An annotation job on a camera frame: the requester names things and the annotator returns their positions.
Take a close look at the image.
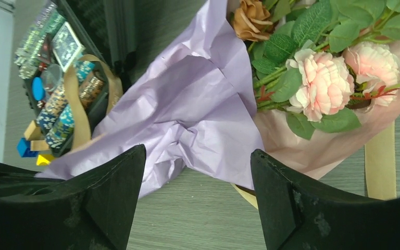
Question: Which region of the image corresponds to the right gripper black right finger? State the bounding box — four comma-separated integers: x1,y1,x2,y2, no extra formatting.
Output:
251,149,400,250

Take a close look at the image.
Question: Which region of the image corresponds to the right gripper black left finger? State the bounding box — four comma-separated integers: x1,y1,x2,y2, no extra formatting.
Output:
0,145,146,249

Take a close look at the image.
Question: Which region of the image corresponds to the tan ribbon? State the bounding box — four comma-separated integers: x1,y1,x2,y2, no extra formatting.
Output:
64,54,397,200

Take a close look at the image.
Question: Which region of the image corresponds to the purple flower bouquet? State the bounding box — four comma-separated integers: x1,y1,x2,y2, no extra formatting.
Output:
37,1,400,196

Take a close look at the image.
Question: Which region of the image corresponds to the blue cube block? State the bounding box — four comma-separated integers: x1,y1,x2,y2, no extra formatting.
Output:
16,138,39,158

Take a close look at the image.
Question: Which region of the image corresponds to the wooden arch block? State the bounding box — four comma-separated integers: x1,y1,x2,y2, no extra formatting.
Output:
23,120,50,151

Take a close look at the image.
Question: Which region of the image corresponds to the blue round chip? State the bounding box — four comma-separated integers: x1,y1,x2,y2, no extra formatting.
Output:
32,77,46,101

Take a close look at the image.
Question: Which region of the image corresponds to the clear round dealer button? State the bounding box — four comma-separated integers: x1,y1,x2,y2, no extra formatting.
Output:
41,64,63,92

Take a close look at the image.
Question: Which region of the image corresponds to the black open poker case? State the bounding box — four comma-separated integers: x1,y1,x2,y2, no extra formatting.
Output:
14,1,138,157

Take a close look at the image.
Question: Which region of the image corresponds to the playing card deck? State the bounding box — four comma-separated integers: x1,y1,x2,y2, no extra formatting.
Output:
52,22,85,72

